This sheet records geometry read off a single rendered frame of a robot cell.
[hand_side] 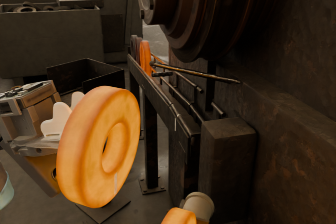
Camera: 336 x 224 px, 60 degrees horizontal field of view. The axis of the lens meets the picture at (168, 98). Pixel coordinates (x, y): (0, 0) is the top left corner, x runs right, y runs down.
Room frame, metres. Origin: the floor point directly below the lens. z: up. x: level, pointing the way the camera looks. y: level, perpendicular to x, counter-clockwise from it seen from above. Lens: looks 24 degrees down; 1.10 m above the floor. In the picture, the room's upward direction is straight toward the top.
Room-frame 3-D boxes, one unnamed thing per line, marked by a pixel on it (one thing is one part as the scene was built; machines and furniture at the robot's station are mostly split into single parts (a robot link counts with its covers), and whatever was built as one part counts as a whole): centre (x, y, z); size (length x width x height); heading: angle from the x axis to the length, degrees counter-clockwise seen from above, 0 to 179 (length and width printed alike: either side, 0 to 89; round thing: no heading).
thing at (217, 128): (0.53, -0.13, 0.68); 0.11 x 0.08 x 0.24; 104
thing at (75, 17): (3.25, 1.29, 0.39); 1.03 x 0.83 x 0.79; 108
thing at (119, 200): (1.17, 0.35, 0.36); 0.26 x 0.20 x 0.72; 49
